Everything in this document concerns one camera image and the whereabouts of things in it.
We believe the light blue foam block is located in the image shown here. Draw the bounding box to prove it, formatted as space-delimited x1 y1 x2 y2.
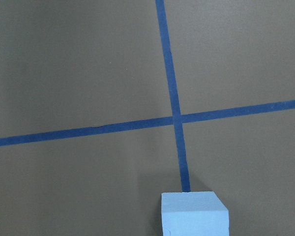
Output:
161 191 230 236

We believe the blue tape line lengthwise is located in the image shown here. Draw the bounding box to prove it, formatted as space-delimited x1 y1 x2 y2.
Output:
155 0 191 192

